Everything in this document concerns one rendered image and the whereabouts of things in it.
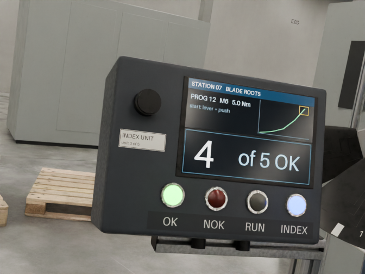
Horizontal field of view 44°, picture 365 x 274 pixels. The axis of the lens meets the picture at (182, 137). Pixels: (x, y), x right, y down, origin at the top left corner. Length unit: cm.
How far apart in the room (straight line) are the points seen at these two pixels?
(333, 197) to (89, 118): 542
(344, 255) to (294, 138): 215
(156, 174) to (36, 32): 574
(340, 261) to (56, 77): 455
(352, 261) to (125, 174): 222
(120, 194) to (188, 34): 640
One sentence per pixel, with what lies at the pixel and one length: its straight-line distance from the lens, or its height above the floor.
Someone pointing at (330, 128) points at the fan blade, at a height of 115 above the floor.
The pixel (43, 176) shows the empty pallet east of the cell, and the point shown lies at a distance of 424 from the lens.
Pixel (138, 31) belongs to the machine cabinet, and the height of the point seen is 171.
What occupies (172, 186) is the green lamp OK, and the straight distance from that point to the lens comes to 49.
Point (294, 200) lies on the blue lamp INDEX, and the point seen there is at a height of 112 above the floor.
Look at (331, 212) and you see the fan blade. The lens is 117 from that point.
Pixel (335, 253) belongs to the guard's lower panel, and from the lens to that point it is 274.
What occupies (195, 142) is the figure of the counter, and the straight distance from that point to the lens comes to 50.
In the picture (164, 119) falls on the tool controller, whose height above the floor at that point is 119.
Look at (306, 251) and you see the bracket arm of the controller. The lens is 65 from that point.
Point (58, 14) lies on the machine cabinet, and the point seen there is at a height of 173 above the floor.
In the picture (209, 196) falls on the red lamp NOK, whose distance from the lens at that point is 50.
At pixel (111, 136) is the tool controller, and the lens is 48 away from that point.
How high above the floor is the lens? 125
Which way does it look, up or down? 8 degrees down
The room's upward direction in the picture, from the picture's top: 9 degrees clockwise
